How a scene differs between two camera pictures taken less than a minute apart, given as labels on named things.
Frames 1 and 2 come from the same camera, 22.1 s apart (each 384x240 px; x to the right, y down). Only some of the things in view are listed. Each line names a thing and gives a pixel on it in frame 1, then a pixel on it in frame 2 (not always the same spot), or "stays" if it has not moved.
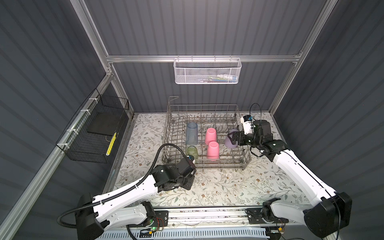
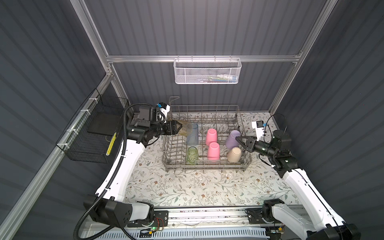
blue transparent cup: [192, 133] stays
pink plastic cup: [213, 151] stays
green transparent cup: [192, 150] stays
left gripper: [191, 178] → [171, 126]
